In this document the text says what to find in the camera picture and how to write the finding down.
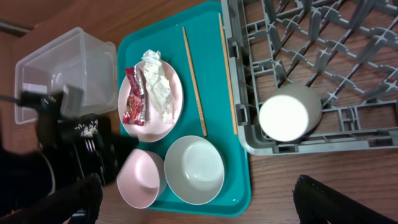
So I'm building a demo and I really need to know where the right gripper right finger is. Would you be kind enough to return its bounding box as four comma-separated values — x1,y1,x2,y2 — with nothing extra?
293,175,397,224

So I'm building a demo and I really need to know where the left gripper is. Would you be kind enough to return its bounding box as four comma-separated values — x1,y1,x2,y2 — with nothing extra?
36,114,139,187

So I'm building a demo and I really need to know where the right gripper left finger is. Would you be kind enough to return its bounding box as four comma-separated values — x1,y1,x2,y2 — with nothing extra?
1,174,103,224

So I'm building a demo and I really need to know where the pile of rice grains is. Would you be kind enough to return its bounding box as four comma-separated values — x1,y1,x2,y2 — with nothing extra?
75,119,99,137

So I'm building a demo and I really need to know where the red sauce packet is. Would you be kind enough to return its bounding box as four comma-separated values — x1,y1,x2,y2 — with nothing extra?
122,65,146,126

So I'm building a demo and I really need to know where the white cup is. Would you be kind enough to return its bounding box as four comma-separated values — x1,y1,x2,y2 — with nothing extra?
258,83,322,142

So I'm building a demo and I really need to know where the white paper napkin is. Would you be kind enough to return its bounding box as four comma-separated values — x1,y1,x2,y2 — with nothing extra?
142,49,175,124

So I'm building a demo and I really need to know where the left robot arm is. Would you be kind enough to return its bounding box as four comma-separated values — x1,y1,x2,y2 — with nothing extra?
1,114,139,217

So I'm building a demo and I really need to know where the clear plastic waste bin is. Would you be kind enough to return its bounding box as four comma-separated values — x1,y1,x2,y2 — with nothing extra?
14,27,118,115

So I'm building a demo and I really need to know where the black rectangular tray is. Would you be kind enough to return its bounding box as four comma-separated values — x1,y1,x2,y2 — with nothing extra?
56,114,122,178

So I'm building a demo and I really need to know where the large white round plate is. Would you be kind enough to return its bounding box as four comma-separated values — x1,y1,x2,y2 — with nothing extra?
118,61,184,142

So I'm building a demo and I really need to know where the teal plastic serving tray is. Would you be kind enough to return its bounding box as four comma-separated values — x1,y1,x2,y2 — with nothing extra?
118,1,251,217

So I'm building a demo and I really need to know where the right wooden chopstick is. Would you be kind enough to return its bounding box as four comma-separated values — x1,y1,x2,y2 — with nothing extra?
218,12,238,135

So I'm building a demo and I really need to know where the wooden chopstick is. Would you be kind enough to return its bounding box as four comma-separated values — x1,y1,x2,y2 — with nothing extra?
218,12,238,135
182,26,208,137

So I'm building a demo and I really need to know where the grey bowl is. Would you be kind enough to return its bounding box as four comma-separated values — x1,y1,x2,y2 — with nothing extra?
164,136,225,205

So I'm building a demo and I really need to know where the left wooden chopstick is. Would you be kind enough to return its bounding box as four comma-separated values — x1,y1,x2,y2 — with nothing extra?
182,26,208,137

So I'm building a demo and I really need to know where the grey plastic dish rack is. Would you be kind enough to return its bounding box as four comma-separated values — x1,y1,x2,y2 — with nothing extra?
221,1,397,156

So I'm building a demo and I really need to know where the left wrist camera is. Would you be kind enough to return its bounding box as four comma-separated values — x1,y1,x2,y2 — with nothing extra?
60,85,84,118

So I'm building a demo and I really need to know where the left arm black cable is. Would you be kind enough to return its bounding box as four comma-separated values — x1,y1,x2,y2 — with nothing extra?
0,90,50,110

